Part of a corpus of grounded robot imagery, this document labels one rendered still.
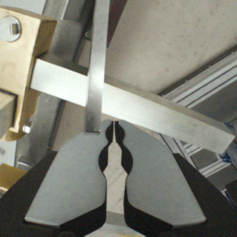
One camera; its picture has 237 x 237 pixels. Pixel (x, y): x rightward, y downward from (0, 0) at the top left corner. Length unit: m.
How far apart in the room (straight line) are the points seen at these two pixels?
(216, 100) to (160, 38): 0.43
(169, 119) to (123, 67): 0.87
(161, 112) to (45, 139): 0.29
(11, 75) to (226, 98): 0.98
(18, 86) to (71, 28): 0.17
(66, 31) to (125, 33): 0.72
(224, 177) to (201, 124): 1.23
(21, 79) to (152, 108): 0.12
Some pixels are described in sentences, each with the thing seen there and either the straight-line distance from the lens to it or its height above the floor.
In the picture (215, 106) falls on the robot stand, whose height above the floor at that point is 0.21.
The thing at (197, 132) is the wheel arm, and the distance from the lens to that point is 0.22.
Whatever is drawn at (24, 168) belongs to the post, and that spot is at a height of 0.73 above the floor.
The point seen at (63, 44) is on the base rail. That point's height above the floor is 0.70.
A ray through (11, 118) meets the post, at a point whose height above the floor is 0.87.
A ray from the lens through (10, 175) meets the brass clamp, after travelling 0.35.
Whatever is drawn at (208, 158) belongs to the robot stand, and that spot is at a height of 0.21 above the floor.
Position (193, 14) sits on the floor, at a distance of 1.11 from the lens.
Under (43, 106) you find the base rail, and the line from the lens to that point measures 0.38.
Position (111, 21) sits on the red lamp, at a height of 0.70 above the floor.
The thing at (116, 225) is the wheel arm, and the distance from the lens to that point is 0.38.
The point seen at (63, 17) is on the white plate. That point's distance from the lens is 0.23.
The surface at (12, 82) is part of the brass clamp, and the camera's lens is 0.19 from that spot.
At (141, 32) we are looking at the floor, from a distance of 1.03.
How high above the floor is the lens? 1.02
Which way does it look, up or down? 62 degrees down
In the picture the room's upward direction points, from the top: 178 degrees clockwise
